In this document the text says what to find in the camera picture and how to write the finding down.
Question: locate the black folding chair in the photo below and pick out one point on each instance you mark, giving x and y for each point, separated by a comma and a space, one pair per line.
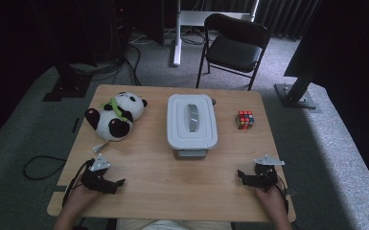
235, 52

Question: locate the clear plastic storage box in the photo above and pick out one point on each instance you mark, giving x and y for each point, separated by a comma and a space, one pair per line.
190, 154

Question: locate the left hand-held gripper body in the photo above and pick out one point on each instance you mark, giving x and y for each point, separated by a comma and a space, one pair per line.
94, 180

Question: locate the person's beige trousers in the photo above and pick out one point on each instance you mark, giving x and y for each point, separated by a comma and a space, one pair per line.
172, 225

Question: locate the person's right hand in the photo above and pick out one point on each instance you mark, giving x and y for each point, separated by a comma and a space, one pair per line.
274, 202

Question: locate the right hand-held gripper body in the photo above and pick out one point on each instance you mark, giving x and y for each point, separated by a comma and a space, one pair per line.
265, 177

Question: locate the panda plush toy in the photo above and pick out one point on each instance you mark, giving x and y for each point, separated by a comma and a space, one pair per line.
116, 119

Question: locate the white desk frame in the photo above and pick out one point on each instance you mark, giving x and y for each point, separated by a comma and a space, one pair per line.
178, 38

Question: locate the dark pleated curtain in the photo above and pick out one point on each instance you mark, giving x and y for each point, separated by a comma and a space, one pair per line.
284, 16

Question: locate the black stand with base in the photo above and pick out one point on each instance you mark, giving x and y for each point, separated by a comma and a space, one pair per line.
68, 86
295, 96

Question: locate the colourful puzzle cube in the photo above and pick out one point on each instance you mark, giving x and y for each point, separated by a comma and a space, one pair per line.
244, 120

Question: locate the grey tape strip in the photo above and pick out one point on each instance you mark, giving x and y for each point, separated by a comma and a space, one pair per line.
291, 192
60, 188

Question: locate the person's left hand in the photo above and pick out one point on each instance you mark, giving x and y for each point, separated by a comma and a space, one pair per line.
81, 198

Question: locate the white storage box lid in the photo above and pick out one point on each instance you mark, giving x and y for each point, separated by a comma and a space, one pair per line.
182, 134

